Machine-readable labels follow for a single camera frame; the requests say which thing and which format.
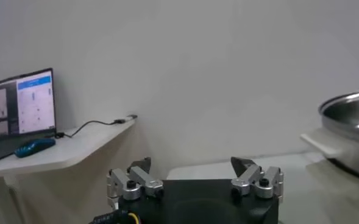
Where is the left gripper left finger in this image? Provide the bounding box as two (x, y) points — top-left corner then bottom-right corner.
(105, 156), (165, 211)

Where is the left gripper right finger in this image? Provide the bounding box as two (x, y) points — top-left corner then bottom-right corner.
(230, 156), (284, 200)

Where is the perforated stainless steel steamer basket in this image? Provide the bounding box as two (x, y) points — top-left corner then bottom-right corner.
(318, 88), (359, 184)

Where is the white side desk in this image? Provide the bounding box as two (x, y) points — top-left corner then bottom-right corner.
(0, 116), (138, 224)

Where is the white electric cooker pot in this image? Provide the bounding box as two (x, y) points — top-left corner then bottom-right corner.
(299, 127), (359, 187)

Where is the blue computer mouse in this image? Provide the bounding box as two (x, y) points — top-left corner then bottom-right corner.
(13, 138), (57, 159)

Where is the black laptop with lit screen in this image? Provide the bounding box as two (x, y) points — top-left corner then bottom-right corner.
(0, 67), (58, 167)

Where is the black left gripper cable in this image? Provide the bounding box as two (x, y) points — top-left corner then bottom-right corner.
(87, 209), (141, 224)

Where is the black cable with silver adapter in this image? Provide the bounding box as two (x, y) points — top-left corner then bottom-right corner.
(55, 114), (138, 139)

